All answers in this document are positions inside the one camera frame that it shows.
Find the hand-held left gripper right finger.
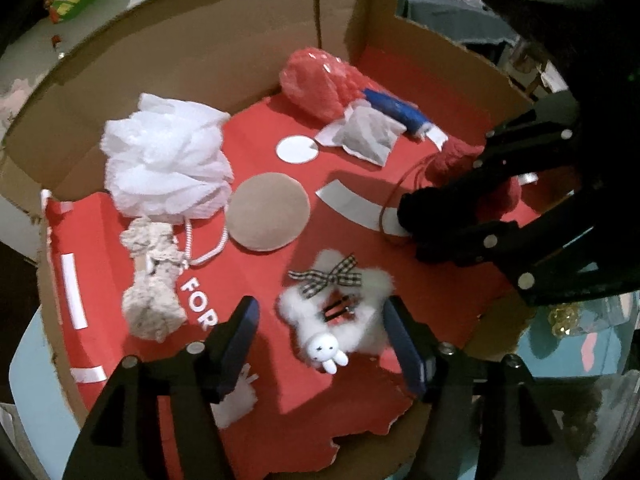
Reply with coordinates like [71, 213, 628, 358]
[382, 295, 581, 480]

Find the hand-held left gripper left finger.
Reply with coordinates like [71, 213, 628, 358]
[61, 296, 261, 480]

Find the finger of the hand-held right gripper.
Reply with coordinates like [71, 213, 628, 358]
[414, 185, 601, 307]
[450, 100, 581, 201]

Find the white fluffy bunny plush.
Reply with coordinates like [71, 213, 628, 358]
[276, 249, 396, 376]

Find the red and black knitted plush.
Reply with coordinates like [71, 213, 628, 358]
[377, 137, 523, 248]

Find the cream crochet scrunchie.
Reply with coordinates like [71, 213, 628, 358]
[120, 216, 187, 343]

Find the beige round powder puff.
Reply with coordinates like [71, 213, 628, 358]
[226, 172, 312, 252]

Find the blue tube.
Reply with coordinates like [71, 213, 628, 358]
[361, 87, 433, 142]

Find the white sachet bag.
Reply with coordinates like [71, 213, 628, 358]
[315, 100, 407, 167]

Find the white mesh bath loofah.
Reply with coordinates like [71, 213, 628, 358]
[102, 92, 235, 267]

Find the orange mesh loofah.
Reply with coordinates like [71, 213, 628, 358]
[279, 47, 368, 122]

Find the cardboard box with red lining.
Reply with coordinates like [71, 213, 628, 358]
[0, 0, 546, 480]

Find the table with dark cloth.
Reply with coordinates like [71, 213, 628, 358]
[397, 0, 518, 61]

